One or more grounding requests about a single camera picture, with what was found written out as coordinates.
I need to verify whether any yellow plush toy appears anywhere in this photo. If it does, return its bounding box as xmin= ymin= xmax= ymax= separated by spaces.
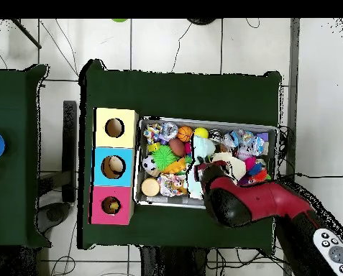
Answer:
xmin=104 ymin=199 xmax=119 ymax=213

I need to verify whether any colourful crinkled packet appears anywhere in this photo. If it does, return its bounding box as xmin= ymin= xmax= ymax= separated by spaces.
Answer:
xmin=143 ymin=123 xmax=162 ymax=144

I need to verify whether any brown toy football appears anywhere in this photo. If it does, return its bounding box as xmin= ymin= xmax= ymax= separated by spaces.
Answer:
xmin=168 ymin=137 xmax=186 ymax=157

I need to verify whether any mint green cloth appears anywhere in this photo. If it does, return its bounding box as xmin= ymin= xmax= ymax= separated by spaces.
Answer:
xmin=193 ymin=137 xmax=217 ymax=165

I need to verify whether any clear mesh bin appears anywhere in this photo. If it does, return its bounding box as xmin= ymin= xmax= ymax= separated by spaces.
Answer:
xmin=137 ymin=117 xmax=278 ymax=211

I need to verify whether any bright orange mini basketball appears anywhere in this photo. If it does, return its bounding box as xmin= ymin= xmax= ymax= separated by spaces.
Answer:
xmin=177 ymin=126 xmax=194 ymax=143

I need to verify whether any black floor cable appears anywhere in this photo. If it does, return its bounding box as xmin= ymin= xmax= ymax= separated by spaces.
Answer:
xmin=294 ymin=171 xmax=343 ymax=179

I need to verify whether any green spiky ball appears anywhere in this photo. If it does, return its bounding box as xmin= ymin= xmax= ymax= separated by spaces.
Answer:
xmin=152 ymin=144 xmax=179 ymax=172

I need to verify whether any wooden box with three holes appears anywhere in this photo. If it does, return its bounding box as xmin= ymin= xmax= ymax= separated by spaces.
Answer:
xmin=90 ymin=107 xmax=140 ymax=226

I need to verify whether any cream yellow cloth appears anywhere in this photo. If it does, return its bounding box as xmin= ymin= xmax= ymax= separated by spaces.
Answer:
xmin=211 ymin=152 xmax=247 ymax=182

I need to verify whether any yellow ball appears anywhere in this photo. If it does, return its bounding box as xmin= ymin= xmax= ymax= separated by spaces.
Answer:
xmin=193 ymin=126 xmax=209 ymax=139

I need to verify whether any colourful patterned fabric toy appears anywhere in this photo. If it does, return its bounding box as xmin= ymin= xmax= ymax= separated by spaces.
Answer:
xmin=158 ymin=172 xmax=188 ymax=198

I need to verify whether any small soccer ball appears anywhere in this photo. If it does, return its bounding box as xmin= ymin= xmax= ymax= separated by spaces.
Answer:
xmin=142 ymin=155 xmax=160 ymax=176

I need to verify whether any orange yellow plastic toy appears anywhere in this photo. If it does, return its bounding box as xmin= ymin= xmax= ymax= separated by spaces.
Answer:
xmin=164 ymin=156 xmax=192 ymax=175

